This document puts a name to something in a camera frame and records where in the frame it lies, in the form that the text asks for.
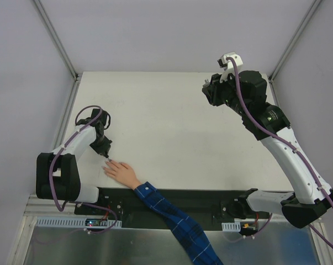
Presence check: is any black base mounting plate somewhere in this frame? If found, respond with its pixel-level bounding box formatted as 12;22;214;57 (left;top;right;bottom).
72;187;269;230

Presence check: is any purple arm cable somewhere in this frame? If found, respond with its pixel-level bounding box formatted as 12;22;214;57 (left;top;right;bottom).
226;57;333;256
49;104;103;212

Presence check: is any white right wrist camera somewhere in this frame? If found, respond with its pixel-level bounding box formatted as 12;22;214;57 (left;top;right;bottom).
218;52;244;83

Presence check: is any white slotted cable duct right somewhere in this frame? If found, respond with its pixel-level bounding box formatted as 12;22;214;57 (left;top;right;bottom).
221;221;241;232

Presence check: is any aluminium frame post left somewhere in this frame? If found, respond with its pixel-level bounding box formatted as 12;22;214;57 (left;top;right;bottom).
30;0;81;82

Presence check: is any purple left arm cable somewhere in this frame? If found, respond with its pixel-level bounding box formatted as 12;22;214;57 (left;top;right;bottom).
49;104;103;212

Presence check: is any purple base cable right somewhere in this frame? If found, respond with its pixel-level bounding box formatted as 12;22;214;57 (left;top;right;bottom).
224;208;272;242

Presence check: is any blue plaid sleeve forearm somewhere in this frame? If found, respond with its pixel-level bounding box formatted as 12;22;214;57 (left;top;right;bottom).
134;182;222;264

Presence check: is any aluminium frame post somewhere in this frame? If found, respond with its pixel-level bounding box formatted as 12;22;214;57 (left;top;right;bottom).
267;0;324;83
30;0;81;82

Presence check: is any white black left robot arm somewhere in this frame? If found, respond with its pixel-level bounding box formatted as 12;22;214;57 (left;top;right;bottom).
36;105;112;215

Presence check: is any person's bare hand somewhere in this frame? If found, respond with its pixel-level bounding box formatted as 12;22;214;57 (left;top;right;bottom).
103;160;141;190

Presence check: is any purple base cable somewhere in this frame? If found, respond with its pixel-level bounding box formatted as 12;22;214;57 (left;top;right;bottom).
224;208;272;242
72;201;119;235

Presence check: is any aluminium frame post right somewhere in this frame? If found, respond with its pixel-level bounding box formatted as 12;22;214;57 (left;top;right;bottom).
267;0;324;83

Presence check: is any white slotted cable duct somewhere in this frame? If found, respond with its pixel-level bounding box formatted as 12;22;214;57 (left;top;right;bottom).
221;221;241;232
36;217;122;229

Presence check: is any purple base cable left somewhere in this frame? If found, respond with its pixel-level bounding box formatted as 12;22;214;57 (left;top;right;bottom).
72;201;119;235

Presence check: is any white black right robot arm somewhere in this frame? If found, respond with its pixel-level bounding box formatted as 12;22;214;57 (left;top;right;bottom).
202;71;333;229

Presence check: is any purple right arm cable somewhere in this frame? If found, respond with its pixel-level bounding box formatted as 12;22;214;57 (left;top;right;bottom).
226;57;333;256

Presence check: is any white slotted cable duct left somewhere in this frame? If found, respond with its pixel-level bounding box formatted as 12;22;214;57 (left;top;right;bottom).
36;217;122;229

